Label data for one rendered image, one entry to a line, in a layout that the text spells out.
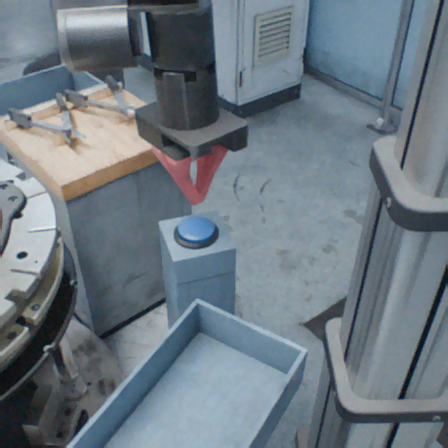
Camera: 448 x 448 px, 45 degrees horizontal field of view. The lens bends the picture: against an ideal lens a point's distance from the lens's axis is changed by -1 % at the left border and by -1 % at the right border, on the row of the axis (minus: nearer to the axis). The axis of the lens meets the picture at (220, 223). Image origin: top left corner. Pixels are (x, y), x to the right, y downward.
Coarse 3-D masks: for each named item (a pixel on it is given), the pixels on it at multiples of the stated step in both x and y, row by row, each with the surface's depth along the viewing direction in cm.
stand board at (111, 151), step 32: (128, 96) 79; (0, 128) 72; (32, 128) 72; (96, 128) 72; (128, 128) 72; (32, 160) 66; (64, 160) 66; (96, 160) 66; (128, 160) 67; (64, 192) 63
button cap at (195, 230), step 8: (184, 224) 60; (192, 224) 60; (200, 224) 60; (208, 224) 60; (184, 232) 59; (192, 232) 59; (200, 232) 59; (208, 232) 59; (184, 240) 59; (192, 240) 58; (200, 240) 58; (208, 240) 59
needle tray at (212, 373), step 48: (192, 336) 50; (240, 336) 48; (144, 384) 44; (192, 384) 46; (240, 384) 46; (288, 384) 42; (96, 432) 40; (144, 432) 43; (192, 432) 43; (240, 432) 43
